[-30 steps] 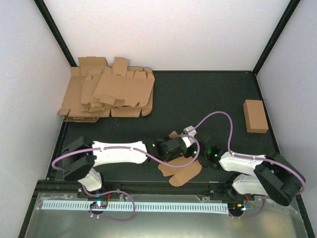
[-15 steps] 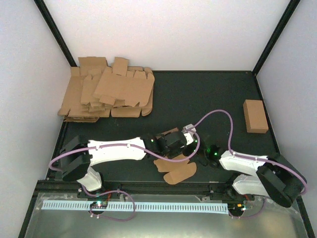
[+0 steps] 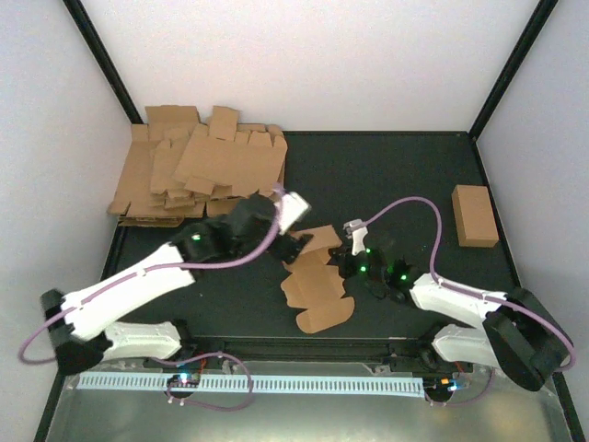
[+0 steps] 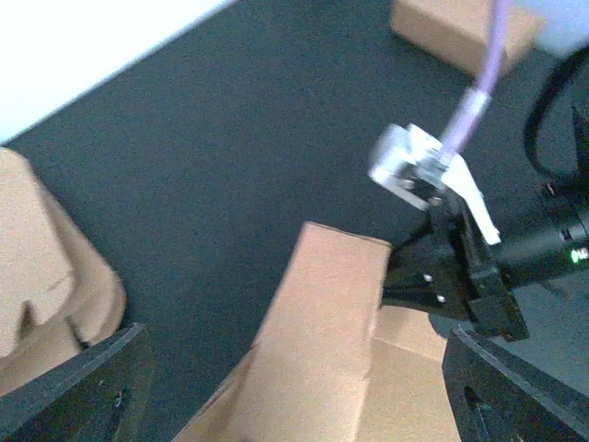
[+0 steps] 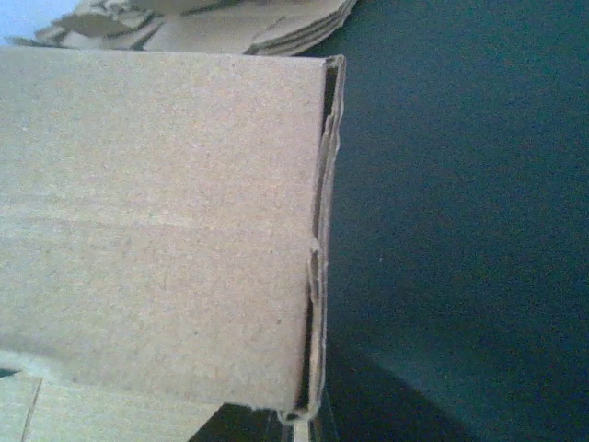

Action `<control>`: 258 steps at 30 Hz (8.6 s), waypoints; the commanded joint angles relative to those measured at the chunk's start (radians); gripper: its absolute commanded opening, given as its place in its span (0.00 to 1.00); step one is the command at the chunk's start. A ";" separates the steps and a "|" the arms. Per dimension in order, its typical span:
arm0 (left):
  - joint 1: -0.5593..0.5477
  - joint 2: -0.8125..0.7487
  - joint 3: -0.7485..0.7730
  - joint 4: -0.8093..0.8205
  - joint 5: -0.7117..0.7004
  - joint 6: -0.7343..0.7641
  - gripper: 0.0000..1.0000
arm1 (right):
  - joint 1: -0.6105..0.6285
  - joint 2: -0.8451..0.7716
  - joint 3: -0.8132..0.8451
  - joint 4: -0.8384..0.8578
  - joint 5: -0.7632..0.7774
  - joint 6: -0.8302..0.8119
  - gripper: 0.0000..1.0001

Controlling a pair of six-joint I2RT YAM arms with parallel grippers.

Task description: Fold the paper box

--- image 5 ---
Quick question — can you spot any cardboard box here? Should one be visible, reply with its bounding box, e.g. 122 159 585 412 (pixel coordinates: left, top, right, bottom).
1 46 346 441

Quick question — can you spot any stack of flat cardboard blanks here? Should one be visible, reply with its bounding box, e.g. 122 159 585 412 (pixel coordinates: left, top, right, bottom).
3 0 355 56

